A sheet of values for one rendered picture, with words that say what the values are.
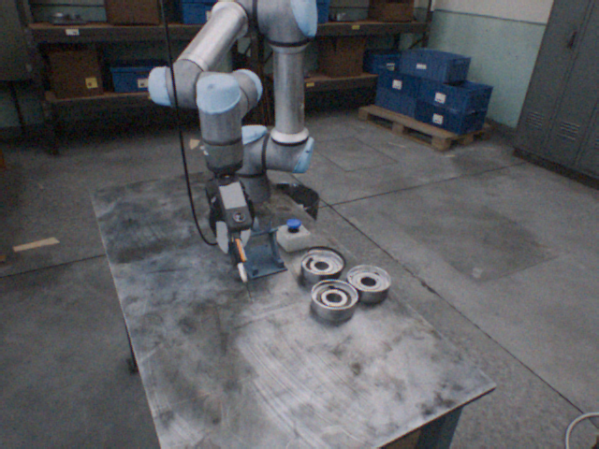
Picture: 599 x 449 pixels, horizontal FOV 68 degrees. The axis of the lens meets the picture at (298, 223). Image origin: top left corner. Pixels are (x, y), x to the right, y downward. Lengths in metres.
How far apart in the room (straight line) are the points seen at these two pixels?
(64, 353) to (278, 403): 1.50
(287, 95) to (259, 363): 0.73
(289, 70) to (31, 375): 1.60
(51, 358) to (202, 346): 1.33
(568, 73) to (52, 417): 4.16
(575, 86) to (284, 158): 3.32
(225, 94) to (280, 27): 0.45
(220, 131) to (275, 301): 0.43
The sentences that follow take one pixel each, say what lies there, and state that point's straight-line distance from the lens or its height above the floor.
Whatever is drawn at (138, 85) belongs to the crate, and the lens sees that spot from 4.38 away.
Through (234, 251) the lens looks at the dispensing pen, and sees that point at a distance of 0.94.
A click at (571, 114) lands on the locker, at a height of 0.52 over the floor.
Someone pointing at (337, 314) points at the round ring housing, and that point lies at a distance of 0.99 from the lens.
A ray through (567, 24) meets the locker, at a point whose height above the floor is 1.18.
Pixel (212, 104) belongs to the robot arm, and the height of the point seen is 1.27.
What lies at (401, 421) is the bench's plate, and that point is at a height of 0.80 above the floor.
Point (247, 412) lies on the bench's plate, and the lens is 0.84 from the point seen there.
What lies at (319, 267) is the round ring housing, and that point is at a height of 0.81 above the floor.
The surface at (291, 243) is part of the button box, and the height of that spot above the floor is 0.83.
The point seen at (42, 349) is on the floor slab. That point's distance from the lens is 2.28.
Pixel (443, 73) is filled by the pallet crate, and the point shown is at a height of 0.66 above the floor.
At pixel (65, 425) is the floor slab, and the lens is 1.96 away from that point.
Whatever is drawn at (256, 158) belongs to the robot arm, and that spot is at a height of 0.96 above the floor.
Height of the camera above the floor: 1.47
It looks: 30 degrees down
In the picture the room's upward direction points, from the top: 3 degrees clockwise
